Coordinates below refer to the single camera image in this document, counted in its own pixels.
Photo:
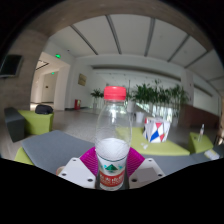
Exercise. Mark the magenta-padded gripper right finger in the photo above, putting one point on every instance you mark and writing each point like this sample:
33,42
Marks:
146,173

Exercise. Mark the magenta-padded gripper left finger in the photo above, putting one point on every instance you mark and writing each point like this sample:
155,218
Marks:
78,173

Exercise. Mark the group of potted green plants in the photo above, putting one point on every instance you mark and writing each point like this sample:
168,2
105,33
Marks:
156,95

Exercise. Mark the green cube seat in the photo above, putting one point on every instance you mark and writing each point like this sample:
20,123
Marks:
36,124

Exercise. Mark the black wall monitor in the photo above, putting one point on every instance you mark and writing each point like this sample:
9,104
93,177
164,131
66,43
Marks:
10,66

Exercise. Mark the dark grey seat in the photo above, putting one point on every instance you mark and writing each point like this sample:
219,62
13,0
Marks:
14,125

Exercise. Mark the clear red-capped water bottle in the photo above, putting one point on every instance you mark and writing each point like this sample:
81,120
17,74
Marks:
113,133

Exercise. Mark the red fire extinguisher cabinet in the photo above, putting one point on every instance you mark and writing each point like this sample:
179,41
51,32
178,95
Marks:
77,104

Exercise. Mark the black bag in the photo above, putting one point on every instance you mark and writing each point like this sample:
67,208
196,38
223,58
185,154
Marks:
44,109

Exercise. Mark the small green low table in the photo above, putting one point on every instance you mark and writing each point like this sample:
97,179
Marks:
200,146

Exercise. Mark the large green low table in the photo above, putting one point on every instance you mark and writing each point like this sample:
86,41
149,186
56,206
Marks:
160,148

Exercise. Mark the gold wall plaque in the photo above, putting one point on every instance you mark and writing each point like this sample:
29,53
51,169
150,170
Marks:
82,79

